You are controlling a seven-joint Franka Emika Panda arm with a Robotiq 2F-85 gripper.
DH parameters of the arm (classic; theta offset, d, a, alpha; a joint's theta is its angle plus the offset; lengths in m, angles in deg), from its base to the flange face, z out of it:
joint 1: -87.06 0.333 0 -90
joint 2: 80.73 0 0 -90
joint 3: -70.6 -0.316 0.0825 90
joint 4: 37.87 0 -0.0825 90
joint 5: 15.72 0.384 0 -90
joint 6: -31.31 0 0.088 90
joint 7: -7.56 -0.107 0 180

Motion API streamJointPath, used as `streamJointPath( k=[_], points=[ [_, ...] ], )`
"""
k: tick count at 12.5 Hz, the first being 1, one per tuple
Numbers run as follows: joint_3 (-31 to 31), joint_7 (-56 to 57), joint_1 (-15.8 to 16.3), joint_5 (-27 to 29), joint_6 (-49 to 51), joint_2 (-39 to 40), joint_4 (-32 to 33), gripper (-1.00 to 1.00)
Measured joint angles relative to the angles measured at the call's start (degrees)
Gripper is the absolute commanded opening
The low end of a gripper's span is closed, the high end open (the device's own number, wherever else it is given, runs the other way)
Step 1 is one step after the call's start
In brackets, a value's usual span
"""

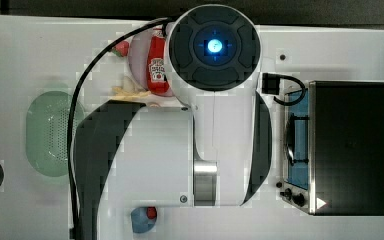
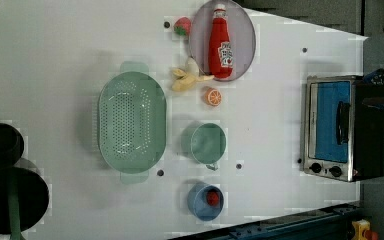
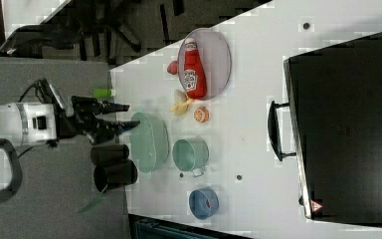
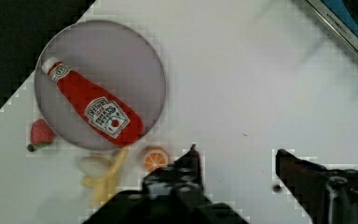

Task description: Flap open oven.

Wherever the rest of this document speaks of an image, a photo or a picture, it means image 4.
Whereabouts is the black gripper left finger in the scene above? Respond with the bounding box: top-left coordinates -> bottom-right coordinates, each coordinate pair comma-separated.
142,143 -> 205,200

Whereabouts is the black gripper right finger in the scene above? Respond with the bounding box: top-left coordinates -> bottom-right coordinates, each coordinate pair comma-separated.
275,149 -> 358,224

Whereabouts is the black toaster oven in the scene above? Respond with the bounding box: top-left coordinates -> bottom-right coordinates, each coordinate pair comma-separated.
298,0 -> 358,56

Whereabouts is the orange slice toy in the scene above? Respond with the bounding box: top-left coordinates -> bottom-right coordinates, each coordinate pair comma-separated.
143,147 -> 171,173

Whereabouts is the yellow peeled toy banana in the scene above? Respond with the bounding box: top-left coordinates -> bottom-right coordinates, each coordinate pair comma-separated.
77,148 -> 129,207

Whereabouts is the red ketchup bottle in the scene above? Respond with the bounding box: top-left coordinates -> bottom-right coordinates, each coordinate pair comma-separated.
42,57 -> 144,147

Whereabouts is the grey round plate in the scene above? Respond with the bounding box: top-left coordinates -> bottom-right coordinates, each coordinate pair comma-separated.
34,20 -> 168,150

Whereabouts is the red toy strawberry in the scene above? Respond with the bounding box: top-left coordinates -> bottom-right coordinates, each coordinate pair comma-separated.
27,119 -> 55,152

